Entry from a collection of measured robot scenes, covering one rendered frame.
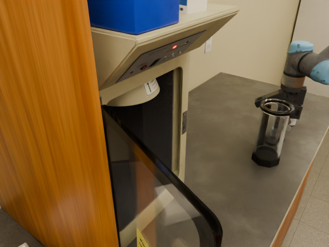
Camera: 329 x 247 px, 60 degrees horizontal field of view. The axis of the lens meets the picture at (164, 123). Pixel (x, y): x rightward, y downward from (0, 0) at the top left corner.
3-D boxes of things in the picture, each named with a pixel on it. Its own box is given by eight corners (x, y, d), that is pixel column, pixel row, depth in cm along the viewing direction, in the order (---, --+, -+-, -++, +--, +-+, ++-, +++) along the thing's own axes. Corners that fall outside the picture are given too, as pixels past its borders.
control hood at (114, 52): (86, 88, 47) (77, 26, 42) (191, 45, 69) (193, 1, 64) (139, 108, 41) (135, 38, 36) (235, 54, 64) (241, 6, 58)
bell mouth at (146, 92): (70, 93, 68) (66, 71, 65) (122, 71, 80) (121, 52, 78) (125, 114, 59) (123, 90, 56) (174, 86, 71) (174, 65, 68)
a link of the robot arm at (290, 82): (282, 76, 99) (283, 68, 105) (280, 88, 101) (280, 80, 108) (306, 79, 97) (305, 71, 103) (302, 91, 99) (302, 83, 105)
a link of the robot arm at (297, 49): (301, 47, 90) (284, 40, 97) (293, 79, 96) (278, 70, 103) (321, 45, 92) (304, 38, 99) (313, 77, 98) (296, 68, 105)
